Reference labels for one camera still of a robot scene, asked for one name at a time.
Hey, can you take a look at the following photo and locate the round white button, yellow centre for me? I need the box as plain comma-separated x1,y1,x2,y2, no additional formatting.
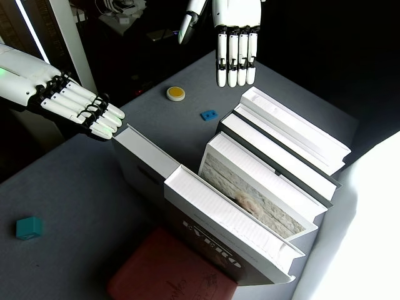
166,86,186,102

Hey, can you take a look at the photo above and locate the white upright post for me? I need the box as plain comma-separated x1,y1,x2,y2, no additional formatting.
49,0,98,93

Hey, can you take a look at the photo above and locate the small blue block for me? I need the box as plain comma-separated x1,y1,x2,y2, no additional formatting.
200,109,219,122

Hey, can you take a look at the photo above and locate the grey table cloth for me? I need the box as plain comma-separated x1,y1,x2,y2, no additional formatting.
0,49,360,300

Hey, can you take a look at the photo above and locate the large white hardcover book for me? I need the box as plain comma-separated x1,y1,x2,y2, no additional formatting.
240,86,353,176

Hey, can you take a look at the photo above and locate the white light strip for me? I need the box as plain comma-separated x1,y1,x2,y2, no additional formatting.
14,0,51,65

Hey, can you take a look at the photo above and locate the teal cube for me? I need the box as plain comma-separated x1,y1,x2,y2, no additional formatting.
16,216,44,241

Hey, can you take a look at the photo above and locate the thick book, black lettered cover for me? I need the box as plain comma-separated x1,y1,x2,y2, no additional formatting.
163,164,306,286

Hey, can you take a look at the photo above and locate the book with pale photo cover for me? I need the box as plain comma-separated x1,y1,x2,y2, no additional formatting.
197,131,319,242

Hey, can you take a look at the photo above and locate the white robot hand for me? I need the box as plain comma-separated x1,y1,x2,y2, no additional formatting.
0,43,126,141
177,0,262,88

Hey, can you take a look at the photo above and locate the white clutter pile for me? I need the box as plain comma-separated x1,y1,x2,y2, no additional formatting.
99,0,147,35

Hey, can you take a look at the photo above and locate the flat grey device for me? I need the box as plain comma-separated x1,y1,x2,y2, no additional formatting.
146,28,179,42

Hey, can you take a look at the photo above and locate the book with dark grey cover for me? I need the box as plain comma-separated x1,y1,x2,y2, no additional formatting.
217,112,343,209

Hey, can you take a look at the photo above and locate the red leather notebook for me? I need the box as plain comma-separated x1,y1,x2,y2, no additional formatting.
106,226,238,300

